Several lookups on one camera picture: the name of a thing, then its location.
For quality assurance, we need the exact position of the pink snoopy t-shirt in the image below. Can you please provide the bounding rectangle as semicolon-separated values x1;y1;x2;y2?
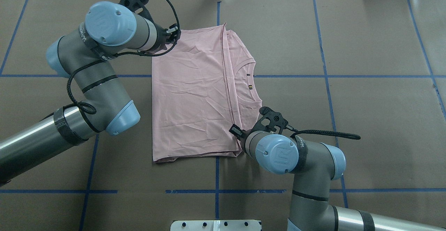
152;24;262;163

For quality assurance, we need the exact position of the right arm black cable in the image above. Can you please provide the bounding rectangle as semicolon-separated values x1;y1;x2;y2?
286;126;361;141

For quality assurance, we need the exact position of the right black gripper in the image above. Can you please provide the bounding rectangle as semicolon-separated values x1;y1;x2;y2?
229;124;260;155

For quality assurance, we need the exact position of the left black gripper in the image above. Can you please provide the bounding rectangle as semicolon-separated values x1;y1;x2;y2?
155;24;180;52

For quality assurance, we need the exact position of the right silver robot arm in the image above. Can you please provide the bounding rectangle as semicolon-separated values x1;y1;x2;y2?
229;125;445;231

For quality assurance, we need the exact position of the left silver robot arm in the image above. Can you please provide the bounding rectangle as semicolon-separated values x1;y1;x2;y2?
0;1;180;186

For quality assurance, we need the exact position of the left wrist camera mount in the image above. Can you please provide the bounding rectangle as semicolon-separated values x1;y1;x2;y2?
118;0;153;22

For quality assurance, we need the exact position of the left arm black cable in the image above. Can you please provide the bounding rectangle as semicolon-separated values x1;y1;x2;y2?
66;0;182;115

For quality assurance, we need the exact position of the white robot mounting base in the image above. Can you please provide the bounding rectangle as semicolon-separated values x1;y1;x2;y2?
170;220;262;231

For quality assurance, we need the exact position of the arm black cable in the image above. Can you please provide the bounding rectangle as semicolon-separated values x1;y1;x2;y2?
66;0;182;115
286;126;361;141

